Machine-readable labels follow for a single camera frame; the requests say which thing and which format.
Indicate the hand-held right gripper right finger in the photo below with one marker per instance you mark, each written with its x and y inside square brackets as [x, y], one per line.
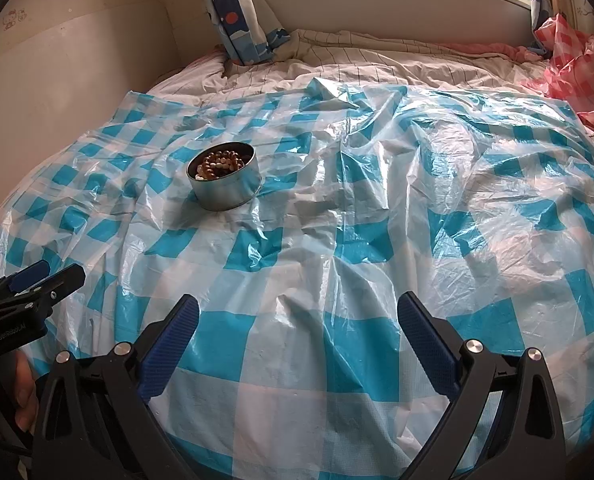
[427, 345]

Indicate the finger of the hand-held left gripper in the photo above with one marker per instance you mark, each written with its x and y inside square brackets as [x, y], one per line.
[62, 285]
[29, 276]

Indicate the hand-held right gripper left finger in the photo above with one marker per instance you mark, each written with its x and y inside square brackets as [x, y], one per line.
[169, 345]

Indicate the round silver metal tin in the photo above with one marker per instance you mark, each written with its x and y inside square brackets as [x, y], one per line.
[227, 192]

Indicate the person's left hand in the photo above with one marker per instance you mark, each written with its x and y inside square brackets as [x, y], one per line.
[19, 390]

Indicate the blue checkered plastic sheet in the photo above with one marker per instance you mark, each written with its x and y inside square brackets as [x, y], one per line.
[327, 260]

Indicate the beige striped bed sheet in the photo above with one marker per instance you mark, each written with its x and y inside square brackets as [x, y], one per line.
[377, 60]

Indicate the pink blanket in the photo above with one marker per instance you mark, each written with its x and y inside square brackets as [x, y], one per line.
[487, 51]

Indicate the pink checkered plastic sheet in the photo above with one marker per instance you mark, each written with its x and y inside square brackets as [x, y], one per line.
[572, 65]

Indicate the blue printed curtain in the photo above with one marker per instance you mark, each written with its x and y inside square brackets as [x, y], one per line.
[237, 20]
[542, 5]

